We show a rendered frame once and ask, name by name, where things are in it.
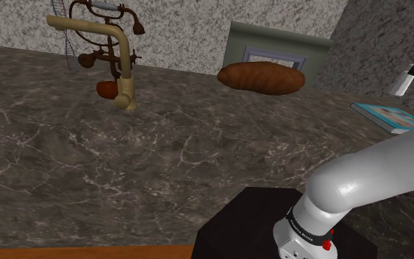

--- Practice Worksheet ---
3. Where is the teal book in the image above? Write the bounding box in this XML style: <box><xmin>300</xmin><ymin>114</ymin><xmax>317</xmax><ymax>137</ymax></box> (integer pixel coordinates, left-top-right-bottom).
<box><xmin>349</xmin><ymin>102</ymin><xmax>414</xmax><ymax>135</ymax></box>

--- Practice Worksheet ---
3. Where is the blue wire helix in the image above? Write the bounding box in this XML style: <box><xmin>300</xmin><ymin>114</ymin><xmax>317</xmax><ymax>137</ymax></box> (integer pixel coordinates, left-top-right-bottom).
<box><xmin>50</xmin><ymin>0</ymin><xmax>80</xmax><ymax>72</ymax></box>

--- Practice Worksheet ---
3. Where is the black robot stand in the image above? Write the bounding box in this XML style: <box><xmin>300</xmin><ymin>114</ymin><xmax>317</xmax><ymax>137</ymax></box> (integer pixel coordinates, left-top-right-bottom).
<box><xmin>190</xmin><ymin>186</ymin><xmax>379</xmax><ymax>259</ymax></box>

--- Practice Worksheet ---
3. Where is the ornate brown metal faucet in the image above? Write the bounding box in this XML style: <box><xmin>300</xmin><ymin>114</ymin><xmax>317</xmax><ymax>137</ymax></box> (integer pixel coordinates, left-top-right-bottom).
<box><xmin>68</xmin><ymin>0</ymin><xmax>146</xmax><ymax>82</ymax></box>

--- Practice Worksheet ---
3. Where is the reddish brown round object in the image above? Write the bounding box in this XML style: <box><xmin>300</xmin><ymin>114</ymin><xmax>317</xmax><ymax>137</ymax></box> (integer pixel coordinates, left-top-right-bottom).
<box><xmin>96</xmin><ymin>80</ymin><xmax>119</xmax><ymax>100</ymax></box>

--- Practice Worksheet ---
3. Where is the brown bread loaf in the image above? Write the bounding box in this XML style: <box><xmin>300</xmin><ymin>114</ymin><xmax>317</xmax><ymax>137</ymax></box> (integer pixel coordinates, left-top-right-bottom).
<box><xmin>216</xmin><ymin>61</ymin><xmax>306</xmax><ymax>96</ymax></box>

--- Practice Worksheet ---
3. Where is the beige kitchen faucet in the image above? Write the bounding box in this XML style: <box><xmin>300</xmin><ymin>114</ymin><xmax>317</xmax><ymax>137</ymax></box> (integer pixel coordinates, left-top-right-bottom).
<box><xmin>46</xmin><ymin>15</ymin><xmax>138</xmax><ymax>111</ymax></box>

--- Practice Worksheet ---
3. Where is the grey green framed panel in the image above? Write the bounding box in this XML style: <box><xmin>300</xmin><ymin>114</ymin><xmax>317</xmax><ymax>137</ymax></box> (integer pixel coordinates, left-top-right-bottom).
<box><xmin>222</xmin><ymin>21</ymin><xmax>335</xmax><ymax>89</ymax></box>

